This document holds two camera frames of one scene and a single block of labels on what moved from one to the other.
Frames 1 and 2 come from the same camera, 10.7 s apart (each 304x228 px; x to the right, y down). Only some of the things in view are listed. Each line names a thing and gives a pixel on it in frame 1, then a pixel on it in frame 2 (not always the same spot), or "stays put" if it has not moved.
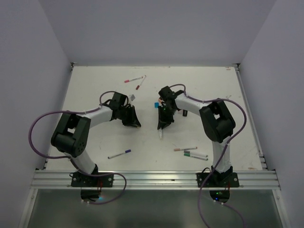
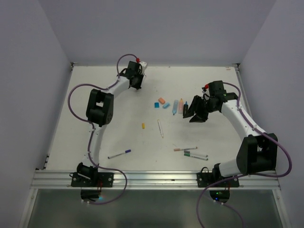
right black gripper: (164, 121) → (194, 108)
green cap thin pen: (189, 155) stays put
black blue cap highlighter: (185, 113) stays put
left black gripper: (133, 120) → (138, 86)
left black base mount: (91, 185) stays put
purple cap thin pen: (125, 152) stays put
